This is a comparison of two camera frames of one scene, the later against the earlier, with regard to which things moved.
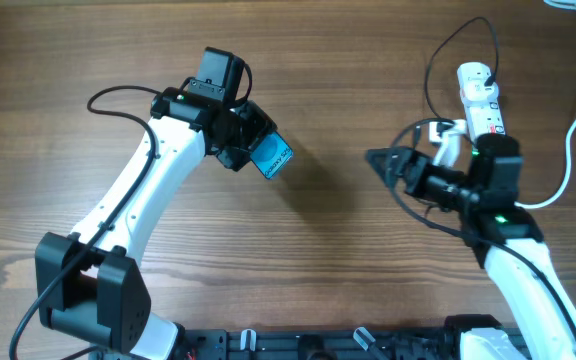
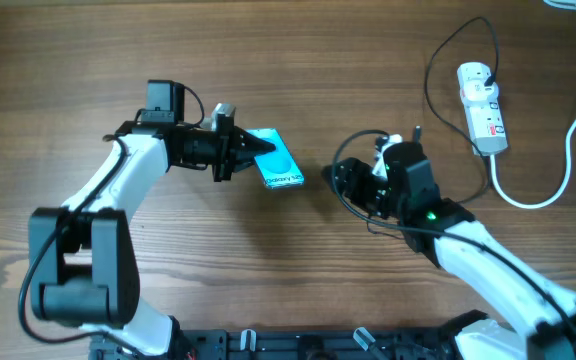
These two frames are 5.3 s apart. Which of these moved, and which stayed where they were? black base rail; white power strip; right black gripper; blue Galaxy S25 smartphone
Moved: blue Galaxy S25 smartphone; right black gripper
Stayed: black base rail; white power strip
